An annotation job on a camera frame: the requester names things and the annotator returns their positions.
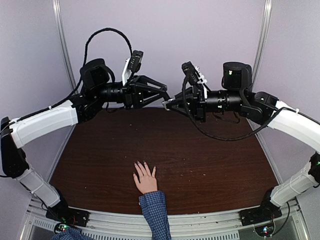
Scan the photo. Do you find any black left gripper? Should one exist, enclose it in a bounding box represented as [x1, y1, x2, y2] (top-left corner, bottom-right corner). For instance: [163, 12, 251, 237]
[93, 74, 168, 110]

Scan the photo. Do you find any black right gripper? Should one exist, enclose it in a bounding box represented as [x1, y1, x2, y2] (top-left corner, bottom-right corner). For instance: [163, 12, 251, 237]
[165, 84, 245, 123]

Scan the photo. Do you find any clear nail polish bottle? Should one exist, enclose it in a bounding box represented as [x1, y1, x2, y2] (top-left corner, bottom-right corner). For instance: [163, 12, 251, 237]
[161, 98, 176, 109]

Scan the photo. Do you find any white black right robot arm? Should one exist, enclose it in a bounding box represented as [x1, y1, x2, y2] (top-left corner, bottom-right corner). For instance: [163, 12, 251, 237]
[162, 62, 320, 221]

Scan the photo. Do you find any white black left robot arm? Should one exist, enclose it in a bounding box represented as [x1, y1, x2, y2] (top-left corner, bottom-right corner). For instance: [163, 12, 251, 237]
[0, 56, 169, 222]

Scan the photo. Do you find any mannequin hand with painted nails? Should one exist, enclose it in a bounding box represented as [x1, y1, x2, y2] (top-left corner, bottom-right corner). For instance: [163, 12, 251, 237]
[133, 161, 158, 195]

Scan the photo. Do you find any blue checkered shirt sleeve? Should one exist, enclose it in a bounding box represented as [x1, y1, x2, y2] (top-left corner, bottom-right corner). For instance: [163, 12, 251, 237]
[139, 191, 172, 240]

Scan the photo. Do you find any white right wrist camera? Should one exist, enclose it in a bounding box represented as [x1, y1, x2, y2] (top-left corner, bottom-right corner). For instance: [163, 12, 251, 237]
[181, 61, 211, 100]

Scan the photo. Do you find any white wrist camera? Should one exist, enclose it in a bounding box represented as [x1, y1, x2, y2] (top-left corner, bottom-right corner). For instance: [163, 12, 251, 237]
[181, 61, 211, 100]
[121, 50, 144, 86]

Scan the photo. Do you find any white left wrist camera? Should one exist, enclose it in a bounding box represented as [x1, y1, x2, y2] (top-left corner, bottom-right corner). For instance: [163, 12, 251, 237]
[121, 50, 144, 86]

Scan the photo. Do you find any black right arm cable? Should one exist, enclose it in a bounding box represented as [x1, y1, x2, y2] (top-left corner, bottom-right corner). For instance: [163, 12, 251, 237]
[181, 74, 278, 142]

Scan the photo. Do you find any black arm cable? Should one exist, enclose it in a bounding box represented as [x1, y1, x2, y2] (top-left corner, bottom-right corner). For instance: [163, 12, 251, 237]
[47, 27, 133, 111]
[181, 74, 278, 142]

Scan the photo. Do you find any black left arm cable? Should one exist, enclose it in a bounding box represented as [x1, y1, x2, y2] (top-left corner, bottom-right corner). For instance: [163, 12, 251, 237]
[47, 27, 133, 111]

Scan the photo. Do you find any left aluminium frame post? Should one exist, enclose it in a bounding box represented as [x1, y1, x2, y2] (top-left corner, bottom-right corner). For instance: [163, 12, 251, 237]
[51, 0, 85, 112]

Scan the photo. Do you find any aluminium frame post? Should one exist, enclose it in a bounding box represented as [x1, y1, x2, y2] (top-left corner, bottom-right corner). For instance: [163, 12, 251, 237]
[51, 0, 85, 112]
[241, 0, 273, 112]

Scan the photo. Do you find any right aluminium frame post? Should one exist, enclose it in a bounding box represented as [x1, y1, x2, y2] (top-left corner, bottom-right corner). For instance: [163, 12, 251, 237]
[241, 0, 273, 112]

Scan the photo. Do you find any slotted aluminium base rail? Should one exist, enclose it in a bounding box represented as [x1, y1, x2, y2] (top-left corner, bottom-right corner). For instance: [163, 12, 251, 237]
[18, 192, 310, 240]

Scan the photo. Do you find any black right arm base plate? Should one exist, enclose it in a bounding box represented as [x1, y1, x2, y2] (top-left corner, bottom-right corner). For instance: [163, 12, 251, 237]
[239, 206, 282, 226]

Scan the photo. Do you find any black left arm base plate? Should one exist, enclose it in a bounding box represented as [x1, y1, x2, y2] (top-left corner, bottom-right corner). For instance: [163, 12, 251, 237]
[45, 208, 90, 227]

